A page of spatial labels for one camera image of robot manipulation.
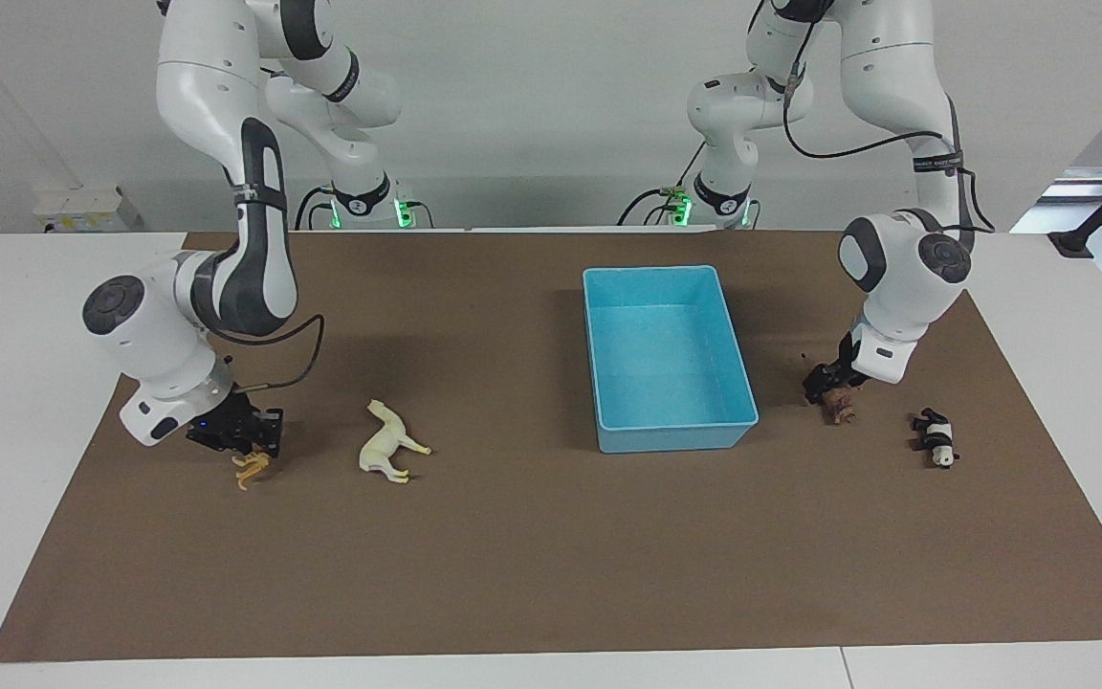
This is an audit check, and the brown lion toy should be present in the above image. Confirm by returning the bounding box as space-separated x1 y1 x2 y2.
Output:
820 387 859 426

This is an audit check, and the orange tiger toy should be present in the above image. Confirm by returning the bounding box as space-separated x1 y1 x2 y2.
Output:
232 450 274 492

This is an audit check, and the black and white panda toy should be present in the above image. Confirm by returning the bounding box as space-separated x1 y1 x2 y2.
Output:
910 408 960 469

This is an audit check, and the cream horse toy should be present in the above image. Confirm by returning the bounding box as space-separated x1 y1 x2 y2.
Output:
358 399 433 485

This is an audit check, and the light blue storage box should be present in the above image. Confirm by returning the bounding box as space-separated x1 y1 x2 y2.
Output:
582 265 760 455

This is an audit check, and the brown table mat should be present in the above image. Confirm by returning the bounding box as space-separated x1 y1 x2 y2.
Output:
0 230 1102 663

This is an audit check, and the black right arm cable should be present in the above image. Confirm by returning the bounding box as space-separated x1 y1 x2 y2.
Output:
210 313 326 394

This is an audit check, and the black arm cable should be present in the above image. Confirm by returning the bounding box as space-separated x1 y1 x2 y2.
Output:
782 0 998 236
210 313 326 394

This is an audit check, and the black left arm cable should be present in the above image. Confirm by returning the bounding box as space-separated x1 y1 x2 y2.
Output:
782 0 998 236

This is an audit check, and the black right base cable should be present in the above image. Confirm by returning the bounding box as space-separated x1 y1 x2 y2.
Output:
294 186 338 232

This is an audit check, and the black base cable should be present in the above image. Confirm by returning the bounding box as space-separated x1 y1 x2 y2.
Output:
294 186 338 232
617 144 707 229

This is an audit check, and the black left base cable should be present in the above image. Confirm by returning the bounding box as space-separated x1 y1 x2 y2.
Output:
617 144 707 229

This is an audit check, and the white wall socket box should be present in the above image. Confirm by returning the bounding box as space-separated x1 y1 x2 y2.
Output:
33 186 144 234

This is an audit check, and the grey window frame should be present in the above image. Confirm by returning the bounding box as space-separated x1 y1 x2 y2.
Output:
1037 167 1102 208

